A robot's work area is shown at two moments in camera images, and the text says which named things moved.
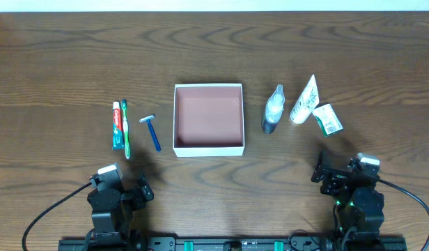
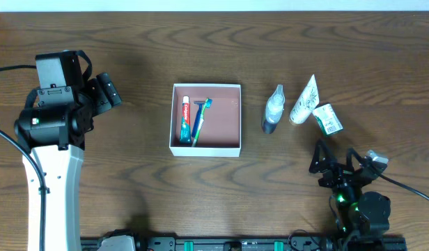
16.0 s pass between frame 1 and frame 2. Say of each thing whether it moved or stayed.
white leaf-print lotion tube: stayed
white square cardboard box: stayed
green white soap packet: stayed
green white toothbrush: moved
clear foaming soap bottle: stayed
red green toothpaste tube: moved
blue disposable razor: moved
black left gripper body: moved
